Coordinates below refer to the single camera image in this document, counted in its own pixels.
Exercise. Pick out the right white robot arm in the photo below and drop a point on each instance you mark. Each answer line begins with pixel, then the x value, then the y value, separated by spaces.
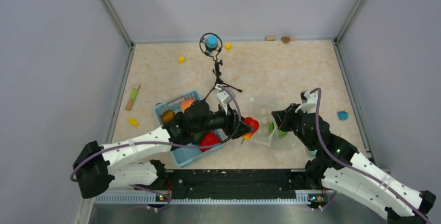
pixel 340 166

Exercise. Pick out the yellow block front left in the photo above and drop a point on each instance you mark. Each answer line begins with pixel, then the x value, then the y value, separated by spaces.
pixel 133 122

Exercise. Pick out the clear polka dot zip bag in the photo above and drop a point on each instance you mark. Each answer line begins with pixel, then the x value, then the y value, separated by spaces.
pixel 267 134

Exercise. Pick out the wooden cork piece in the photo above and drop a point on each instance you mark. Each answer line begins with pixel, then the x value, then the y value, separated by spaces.
pixel 270 38

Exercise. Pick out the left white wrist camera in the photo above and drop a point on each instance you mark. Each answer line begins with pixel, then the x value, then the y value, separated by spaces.
pixel 225 97

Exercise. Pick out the dark green toy avocado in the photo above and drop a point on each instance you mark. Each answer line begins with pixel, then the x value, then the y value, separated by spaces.
pixel 198 137

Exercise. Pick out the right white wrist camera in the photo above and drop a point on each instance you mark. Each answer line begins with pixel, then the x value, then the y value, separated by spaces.
pixel 309 101

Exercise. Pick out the blue toy block right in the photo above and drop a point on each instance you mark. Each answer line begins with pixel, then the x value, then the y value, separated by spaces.
pixel 342 115

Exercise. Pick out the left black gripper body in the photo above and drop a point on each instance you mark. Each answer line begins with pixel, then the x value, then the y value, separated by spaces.
pixel 219 119

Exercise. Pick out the brown wooden piece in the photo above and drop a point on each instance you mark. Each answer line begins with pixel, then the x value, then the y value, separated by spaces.
pixel 285 39

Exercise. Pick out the green and wood toy block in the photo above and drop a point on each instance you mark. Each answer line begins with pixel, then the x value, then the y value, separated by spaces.
pixel 132 97

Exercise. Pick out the brown toy kiwi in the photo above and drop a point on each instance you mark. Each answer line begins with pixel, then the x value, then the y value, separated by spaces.
pixel 167 116

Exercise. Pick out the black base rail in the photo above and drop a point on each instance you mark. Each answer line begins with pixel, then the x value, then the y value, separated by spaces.
pixel 238 184

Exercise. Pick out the red orange toy pepper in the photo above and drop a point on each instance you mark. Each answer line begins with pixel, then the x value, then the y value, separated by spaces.
pixel 254 124

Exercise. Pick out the blue perforated plastic basket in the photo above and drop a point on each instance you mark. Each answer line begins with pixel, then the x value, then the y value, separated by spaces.
pixel 182 156

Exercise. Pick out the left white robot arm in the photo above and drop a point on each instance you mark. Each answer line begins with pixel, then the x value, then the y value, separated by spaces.
pixel 100 167

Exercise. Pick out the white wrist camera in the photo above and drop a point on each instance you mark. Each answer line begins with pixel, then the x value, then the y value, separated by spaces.
pixel 309 101
pixel 225 97

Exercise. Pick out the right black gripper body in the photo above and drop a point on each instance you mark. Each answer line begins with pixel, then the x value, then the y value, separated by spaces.
pixel 292 121

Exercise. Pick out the red toy bell pepper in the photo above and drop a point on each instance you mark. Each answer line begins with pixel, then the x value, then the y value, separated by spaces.
pixel 209 139

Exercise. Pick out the teal plastic bottle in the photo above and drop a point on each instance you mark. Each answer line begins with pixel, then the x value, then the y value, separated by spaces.
pixel 311 153

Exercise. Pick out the orange toy peach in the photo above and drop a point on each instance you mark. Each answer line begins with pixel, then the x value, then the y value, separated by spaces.
pixel 186 104

